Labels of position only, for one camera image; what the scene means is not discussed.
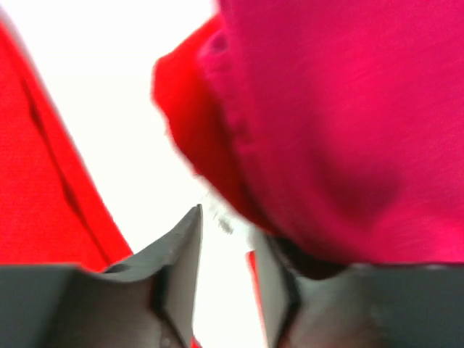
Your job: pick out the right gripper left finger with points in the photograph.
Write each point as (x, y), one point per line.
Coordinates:
(146, 300)

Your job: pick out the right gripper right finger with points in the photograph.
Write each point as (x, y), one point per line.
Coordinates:
(362, 306)

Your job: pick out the red t-shirt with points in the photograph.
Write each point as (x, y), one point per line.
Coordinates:
(51, 211)
(194, 122)

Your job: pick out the folded red t-shirt in stack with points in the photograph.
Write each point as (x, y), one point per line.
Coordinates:
(194, 122)

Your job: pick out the folded magenta t-shirt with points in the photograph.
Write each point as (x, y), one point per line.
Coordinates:
(347, 120)

